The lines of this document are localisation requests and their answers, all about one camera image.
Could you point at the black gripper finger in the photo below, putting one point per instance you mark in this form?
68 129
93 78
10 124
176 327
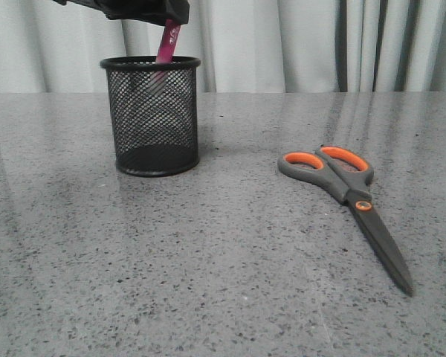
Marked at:
156 12

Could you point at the pink highlighter pen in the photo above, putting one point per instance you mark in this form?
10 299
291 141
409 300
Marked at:
164 56

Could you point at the grey orange scissors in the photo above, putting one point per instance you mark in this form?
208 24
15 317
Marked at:
346 177

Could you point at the black mesh pen bin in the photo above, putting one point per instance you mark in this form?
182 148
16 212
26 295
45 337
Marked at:
154 114

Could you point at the grey curtain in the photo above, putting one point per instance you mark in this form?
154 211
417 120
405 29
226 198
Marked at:
244 46

